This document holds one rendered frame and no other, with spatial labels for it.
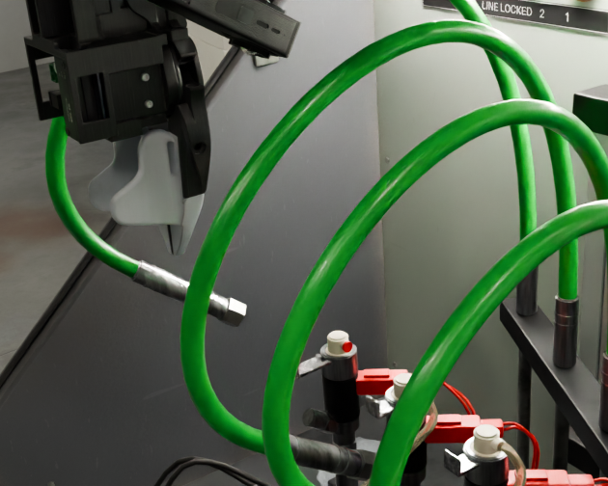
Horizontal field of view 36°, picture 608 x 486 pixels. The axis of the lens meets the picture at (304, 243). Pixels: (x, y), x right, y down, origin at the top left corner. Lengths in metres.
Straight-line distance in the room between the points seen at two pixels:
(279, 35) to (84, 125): 0.14
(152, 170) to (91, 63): 0.08
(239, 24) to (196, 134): 0.08
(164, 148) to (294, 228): 0.49
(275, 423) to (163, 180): 0.18
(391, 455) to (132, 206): 0.24
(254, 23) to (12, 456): 0.56
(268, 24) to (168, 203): 0.13
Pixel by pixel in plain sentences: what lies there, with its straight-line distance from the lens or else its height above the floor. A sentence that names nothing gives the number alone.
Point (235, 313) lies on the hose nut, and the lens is 0.77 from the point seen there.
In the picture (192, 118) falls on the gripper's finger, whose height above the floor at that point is 1.35.
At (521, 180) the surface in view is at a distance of 0.80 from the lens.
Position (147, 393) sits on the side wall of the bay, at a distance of 1.04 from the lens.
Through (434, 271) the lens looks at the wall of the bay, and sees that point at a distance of 1.07.
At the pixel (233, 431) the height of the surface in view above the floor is 1.17.
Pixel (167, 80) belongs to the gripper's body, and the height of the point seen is 1.37.
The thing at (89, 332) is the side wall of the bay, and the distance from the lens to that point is 0.98.
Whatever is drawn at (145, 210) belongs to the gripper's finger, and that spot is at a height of 1.29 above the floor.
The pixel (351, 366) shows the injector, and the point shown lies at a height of 1.13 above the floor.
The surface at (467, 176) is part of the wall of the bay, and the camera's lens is 0.99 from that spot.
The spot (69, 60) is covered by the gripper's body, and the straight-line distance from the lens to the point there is 0.54.
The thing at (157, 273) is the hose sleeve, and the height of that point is 1.19.
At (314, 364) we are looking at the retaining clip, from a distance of 0.71.
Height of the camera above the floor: 1.50
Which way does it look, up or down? 23 degrees down
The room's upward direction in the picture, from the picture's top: 4 degrees counter-clockwise
